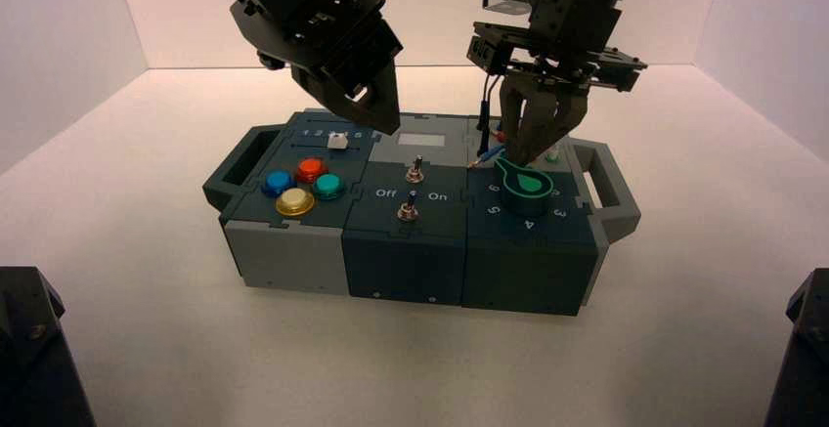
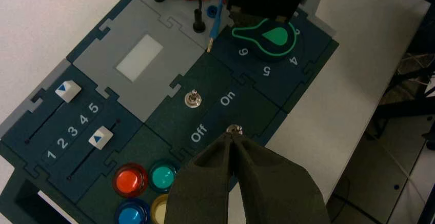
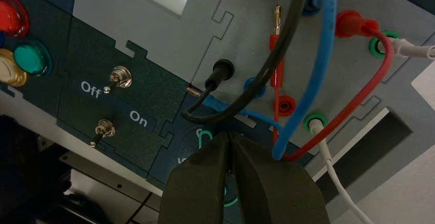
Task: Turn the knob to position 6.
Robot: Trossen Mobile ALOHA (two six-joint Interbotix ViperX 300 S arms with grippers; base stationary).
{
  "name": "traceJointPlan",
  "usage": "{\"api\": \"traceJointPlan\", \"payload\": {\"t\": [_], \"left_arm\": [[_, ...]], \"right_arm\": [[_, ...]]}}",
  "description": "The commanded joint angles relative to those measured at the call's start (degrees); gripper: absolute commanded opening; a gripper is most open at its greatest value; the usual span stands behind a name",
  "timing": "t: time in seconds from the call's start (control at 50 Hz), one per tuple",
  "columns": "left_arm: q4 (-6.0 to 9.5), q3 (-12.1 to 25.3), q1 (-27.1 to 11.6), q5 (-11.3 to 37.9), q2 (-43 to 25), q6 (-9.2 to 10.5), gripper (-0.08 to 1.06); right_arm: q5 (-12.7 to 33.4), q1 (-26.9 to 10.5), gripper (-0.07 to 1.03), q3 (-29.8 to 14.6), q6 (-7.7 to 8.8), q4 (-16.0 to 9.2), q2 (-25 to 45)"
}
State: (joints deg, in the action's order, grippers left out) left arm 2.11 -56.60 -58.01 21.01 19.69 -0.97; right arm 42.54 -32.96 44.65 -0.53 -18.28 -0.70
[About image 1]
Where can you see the blue round push button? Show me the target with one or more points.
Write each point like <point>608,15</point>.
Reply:
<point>278,183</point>

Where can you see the red round push button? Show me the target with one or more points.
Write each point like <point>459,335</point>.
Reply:
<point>311,169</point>

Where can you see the green rotary knob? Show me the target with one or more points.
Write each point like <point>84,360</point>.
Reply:
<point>528,191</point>

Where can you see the black right robot arm base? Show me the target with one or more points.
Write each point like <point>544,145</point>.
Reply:
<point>806,359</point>

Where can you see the black left robot arm base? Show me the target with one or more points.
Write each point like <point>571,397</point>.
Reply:
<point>32,359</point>

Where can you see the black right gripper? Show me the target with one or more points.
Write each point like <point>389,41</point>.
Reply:
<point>570,35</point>

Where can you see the small grey display panel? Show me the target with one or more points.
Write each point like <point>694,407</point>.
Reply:
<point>421,140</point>

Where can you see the white slider cap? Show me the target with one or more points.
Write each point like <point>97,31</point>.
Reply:
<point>335,142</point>

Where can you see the teal round push button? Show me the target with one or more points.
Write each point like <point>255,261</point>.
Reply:
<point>329,186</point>

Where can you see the metal toggle switch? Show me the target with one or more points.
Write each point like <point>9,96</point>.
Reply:
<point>415,171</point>
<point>407,209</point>

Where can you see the grey and teal task box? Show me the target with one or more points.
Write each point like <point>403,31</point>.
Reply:
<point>401,262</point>

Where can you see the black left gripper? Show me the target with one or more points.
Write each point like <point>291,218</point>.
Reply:
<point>311,16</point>

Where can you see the yellow round push button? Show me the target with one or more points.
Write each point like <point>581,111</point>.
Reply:
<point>295,202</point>

